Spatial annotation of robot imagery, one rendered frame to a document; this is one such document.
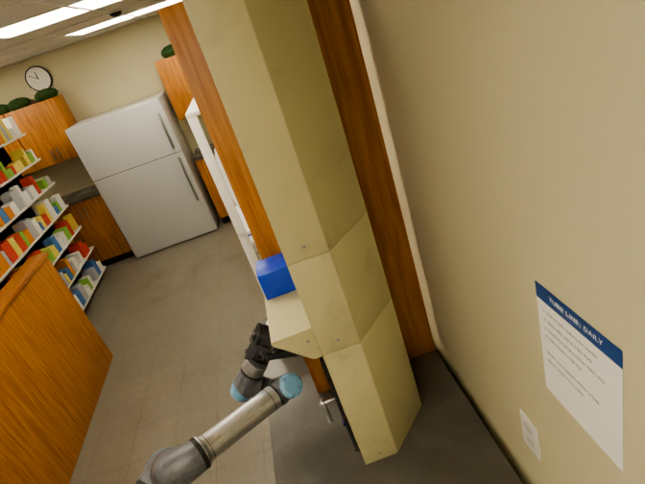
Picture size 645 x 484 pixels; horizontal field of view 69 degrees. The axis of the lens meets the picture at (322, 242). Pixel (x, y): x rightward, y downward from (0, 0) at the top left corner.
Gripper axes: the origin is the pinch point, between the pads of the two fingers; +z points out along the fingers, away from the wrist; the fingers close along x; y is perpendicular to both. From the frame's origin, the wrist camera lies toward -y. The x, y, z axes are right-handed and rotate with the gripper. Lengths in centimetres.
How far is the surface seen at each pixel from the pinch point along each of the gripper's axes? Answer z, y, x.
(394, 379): -0.9, -34.2, -16.9
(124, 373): -222, 21, 219
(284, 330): 5.3, 7.0, -20.0
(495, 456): -3, -65, -36
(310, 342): 6.4, 0.3, -23.5
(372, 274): 27.4, -10.8, -13.3
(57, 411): -210, 58, 150
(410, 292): 16.8, -42.5, 13.7
